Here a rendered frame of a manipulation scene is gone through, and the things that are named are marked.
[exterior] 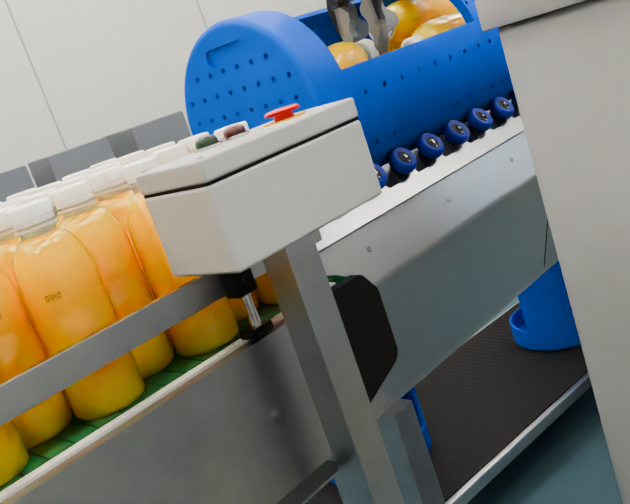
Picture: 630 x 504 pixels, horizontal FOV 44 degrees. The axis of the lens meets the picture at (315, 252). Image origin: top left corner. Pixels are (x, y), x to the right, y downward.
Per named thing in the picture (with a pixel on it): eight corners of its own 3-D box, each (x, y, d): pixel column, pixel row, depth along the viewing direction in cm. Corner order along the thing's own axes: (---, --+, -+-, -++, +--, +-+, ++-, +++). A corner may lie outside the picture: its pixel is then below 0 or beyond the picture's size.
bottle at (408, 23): (464, 20, 140) (405, 42, 128) (433, 31, 146) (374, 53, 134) (452, -18, 139) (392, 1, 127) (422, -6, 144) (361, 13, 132)
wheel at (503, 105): (502, 91, 137) (496, 100, 138) (489, 98, 134) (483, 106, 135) (520, 108, 136) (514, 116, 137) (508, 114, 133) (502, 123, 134)
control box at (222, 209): (384, 193, 77) (352, 93, 74) (240, 274, 64) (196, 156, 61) (315, 203, 84) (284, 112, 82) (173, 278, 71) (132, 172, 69)
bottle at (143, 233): (171, 363, 80) (103, 194, 75) (184, 339, 86) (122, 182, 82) (235, 343, 79) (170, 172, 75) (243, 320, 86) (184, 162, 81)
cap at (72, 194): (61, 211, 74) (54, 194, 74) (53, 211, 78) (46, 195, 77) (99, 197, 76) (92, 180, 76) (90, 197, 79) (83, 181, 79)
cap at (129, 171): (123, 188, 77) (116, 171, 76) (133, 182, 80) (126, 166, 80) (159, 176, 76) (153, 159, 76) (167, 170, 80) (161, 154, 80)
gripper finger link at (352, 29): (382, 56, 124) (372, -3, 121) (359, 65, 120) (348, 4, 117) (367, 58, 126) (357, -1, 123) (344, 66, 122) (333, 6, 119)
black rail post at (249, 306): (274, 327, 80) (249, 257, 79) (254, 340, 78) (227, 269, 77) (261, 327, 82) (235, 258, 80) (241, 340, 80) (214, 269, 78)
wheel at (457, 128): (456, 114, 127) (451, 123, 129) (441, 122, 124) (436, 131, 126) (476, 132, 126) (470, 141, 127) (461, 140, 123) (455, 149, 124)
